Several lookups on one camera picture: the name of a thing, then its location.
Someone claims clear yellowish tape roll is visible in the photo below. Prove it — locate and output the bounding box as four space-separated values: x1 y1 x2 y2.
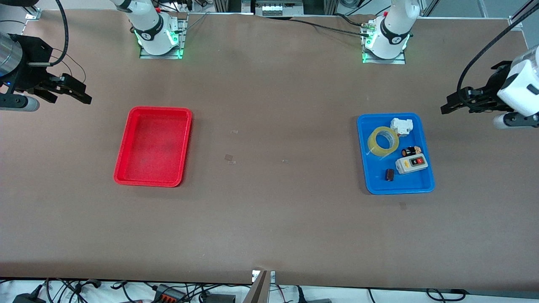
368 125 400 158

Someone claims white circuit breaker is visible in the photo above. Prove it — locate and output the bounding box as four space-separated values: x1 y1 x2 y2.
390 118 413 137

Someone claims diagonal aluminium strut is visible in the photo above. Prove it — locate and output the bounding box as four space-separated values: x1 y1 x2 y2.
512 0 539 24

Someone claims red plastic tray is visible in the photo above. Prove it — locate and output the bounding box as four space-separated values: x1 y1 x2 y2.
113 106 193 187

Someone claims blue plastic tray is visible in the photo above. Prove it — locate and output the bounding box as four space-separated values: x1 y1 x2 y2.
357 113 435 195

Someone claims white power strip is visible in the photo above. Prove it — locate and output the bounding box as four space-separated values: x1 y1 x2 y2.
253 2 304 16

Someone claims orange black power adapter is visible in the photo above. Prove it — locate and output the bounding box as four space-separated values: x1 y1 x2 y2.
152 285 188 303

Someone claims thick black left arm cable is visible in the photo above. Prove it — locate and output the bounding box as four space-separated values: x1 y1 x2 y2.
458 0 539 101

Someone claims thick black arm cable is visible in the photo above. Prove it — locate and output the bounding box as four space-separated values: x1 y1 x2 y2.
27 0 70 68
458 0 539 101

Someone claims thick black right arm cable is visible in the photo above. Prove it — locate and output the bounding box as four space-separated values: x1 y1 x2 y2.
27 0 70 68

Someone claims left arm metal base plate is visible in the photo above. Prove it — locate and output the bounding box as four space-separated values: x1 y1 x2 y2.
362 23 406 64

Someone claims grey on-off switch box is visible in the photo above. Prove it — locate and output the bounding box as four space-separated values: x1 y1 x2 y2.
395 154 429 175

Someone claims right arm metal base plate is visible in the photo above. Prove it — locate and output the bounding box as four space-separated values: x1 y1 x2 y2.
140 13 188 59

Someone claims black cable lying on table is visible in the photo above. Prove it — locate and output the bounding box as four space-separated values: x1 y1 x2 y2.
291 19 371 36

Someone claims aluminium frame structure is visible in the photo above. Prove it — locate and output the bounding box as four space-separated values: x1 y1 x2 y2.
213 0 339 17

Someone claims looped black floor cable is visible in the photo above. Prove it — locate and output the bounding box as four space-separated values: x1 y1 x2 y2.
425 288 466 301

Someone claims aluminium profile post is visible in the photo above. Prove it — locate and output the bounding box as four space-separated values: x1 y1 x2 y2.
242 269 276 303

